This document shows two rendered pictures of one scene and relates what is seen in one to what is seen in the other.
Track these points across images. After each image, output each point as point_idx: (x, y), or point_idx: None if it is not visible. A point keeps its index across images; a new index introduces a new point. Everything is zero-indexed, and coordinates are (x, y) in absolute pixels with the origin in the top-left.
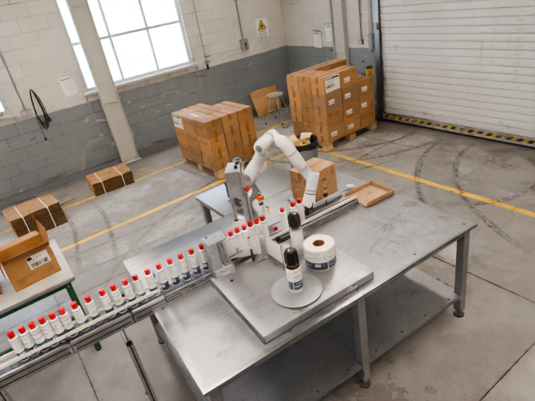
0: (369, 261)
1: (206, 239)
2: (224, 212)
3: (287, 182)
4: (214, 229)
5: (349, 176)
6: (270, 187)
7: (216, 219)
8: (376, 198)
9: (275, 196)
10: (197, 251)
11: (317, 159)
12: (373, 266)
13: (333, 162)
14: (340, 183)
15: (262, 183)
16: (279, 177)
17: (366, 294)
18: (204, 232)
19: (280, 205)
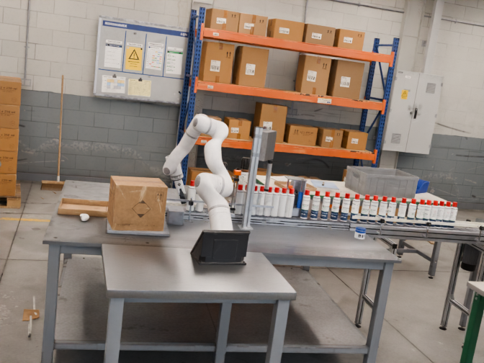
0: (172, 194)
1: (302, 178)
2: (261, 256)
3: (135, 251)
4: (282, 246)
5: (54, 227)
6: (167, 256)
7: (275, 253)
8: (91, 200)
9: (176, 245)
10: (310, 239)
11: (119, 182)
12: (173, 192)
13: (112, 176)
14: (81, 226)
15: (171, 265)
16: (132, 262)
17: None
18: (297, 248)
19: (184, 236)
